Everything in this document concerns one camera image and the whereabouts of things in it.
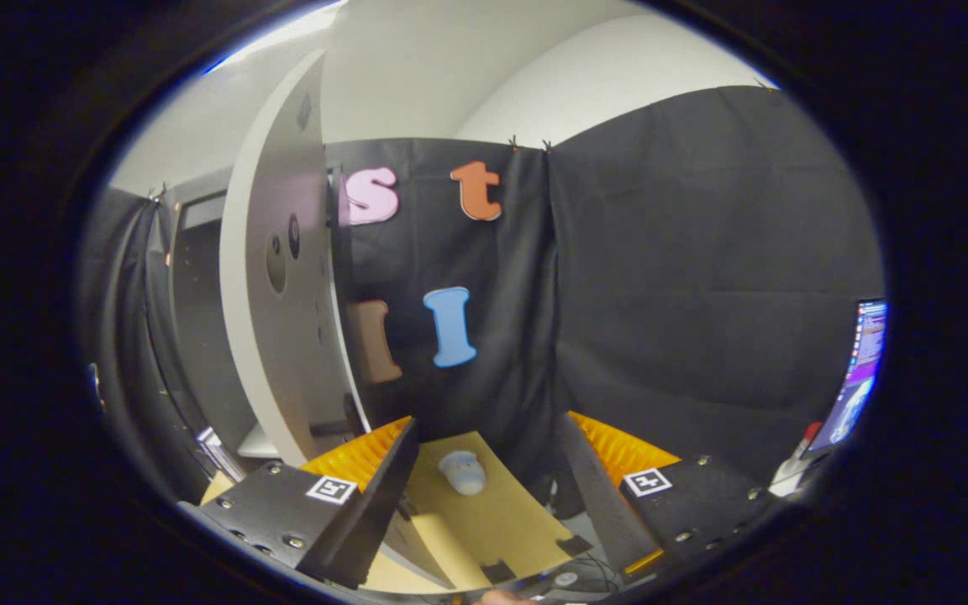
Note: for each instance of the black tape patch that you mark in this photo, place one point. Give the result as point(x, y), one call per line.
point(574, 545)
point(498, 572)

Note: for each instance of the white cabinet door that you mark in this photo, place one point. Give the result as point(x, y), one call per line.
point(261, 353)

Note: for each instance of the small white rounded object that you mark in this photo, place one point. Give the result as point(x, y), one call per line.
point(461, 472)

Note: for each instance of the computer monitor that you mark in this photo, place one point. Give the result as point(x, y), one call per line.
point(862, 361)

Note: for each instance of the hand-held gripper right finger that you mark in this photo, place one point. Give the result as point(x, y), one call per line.
point(597, 496)

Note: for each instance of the black backdrop cloth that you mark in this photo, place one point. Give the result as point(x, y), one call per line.
point(660, 294)

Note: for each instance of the red and white object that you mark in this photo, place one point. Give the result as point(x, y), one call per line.
point(791, 479)

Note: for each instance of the grey cabinet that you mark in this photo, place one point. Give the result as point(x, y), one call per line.
point(198, 336)

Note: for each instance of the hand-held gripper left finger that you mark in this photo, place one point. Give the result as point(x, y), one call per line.
point(383, 496)

